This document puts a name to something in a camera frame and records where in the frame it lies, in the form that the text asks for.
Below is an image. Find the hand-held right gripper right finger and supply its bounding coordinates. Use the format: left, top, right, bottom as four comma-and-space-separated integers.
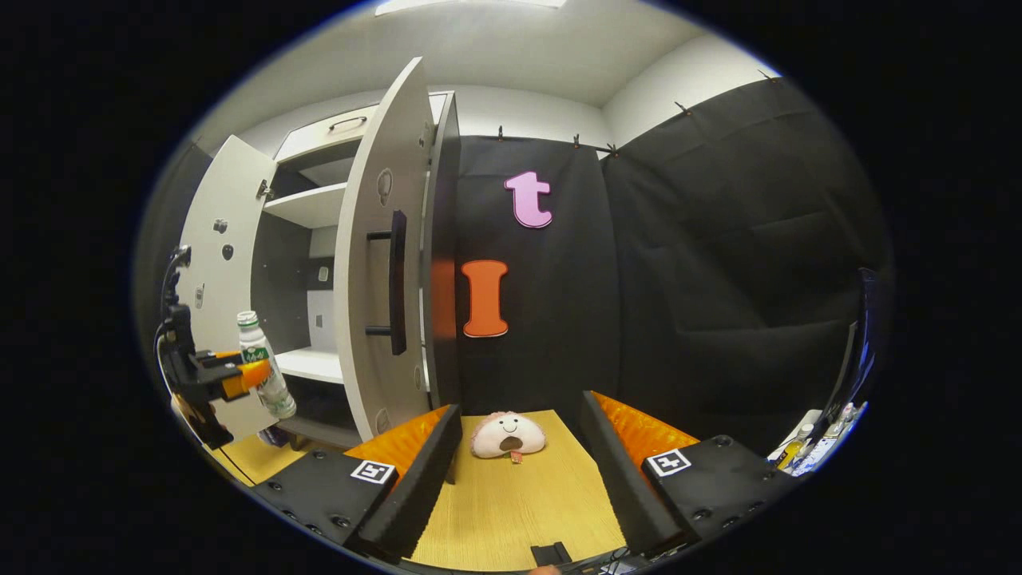
576, 390, 802, 560

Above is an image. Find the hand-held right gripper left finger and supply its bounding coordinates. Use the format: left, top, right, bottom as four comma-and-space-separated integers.
249, 403, 464, 565

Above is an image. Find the clear plastic bottle green label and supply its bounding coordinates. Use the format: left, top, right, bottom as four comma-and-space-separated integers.
236, 310, 298, 420

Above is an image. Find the white cabinet shelf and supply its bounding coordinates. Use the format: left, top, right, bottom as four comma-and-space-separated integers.
263, 182, 349, 230
275, 346, 346, 386

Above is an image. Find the pink smiling plush toy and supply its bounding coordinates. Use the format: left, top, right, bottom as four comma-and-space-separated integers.
469, 411, 548, 464

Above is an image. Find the small yellow bottle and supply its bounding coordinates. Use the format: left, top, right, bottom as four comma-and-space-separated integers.
776, 423, 815, 470

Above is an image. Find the black backdrop cloth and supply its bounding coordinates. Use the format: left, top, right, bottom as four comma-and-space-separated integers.
134, 76, 895, 456

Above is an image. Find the small white cabinet flap door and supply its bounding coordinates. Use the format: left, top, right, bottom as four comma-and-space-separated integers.
273, 92, 450, 165

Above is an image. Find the white and grey cabinet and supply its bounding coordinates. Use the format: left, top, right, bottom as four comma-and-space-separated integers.
248, 89, 462, 452

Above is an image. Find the rectangular ceiling light panel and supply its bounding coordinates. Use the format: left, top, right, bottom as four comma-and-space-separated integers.
375, 0, 566, 17

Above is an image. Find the black bar door handle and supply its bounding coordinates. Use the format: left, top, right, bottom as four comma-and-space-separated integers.
366, 210, 408, 356

